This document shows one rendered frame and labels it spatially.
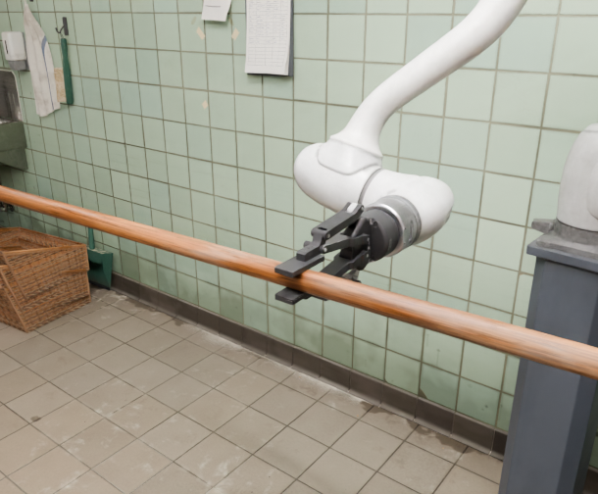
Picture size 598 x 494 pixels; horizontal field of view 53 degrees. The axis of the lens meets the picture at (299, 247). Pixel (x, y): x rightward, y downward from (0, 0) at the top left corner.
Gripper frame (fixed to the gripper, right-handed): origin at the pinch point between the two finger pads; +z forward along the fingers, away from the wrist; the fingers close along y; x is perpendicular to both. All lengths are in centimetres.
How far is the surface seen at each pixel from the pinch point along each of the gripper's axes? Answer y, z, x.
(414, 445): 118, -109, 30
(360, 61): -15, -126, 68
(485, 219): 32, -125, 19
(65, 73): -2, -124, 243
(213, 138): 20, -127, 142
